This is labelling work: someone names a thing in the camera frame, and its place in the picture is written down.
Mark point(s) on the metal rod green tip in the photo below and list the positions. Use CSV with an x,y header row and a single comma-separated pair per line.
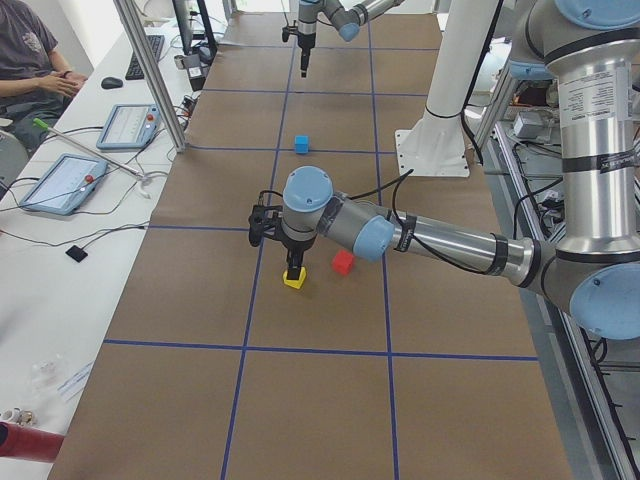
x,y
69,139

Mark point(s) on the white camera mast base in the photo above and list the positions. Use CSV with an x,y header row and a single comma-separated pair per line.
x,y
435,146

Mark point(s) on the small black square pad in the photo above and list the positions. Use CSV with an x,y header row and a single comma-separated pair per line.
x,y
76,253

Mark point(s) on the brown paper table cover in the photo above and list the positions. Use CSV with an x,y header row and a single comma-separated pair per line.
x,y
211,368

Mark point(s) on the blue wooden block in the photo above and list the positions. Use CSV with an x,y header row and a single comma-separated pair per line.
x,y
301,144

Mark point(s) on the far blue teach pendant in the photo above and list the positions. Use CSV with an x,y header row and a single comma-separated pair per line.
x,y
129,127

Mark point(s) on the yellow wooden block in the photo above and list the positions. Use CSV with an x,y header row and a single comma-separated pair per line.
x,y
295,283

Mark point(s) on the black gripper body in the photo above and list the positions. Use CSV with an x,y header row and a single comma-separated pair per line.
x,y
294,247
305,42

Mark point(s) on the red wooden block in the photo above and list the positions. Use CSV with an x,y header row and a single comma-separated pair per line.
x,y
343,262

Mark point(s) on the near blue teach pendant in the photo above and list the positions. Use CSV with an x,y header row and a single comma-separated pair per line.
x,y
65,185

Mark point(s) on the blue teach pendant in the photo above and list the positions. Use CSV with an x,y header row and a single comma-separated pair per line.
x,y
65,185
129,127

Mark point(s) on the red cylinder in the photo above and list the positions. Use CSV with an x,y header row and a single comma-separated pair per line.
x,y
26,443

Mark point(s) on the aluminium frame post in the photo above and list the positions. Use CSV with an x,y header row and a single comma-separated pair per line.
x,y
153,77

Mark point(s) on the black computer mouse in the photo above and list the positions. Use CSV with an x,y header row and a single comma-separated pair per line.
x,y
109,83

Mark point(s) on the seated person grey shirt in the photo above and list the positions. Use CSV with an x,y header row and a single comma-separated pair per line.
x,y
36,79

